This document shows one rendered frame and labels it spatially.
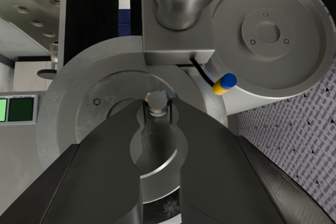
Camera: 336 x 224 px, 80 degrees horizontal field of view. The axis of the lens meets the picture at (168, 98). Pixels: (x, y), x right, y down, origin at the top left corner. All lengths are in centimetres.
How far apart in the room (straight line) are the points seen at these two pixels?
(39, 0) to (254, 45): 35
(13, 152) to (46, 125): 42
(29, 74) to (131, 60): 343
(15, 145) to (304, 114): 56
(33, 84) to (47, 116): 333
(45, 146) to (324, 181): 25
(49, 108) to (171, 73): 10
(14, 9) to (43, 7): 5
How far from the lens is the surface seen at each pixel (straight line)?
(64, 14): 21
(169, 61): 16
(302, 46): 22
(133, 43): 18
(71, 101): 17
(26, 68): 363
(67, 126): 17
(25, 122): 57
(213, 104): 17
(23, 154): 58
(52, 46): 58
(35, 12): 47
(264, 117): 34
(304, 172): 28
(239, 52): 19
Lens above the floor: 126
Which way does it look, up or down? 10 degrees down
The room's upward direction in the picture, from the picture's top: 177 degrees clockwise
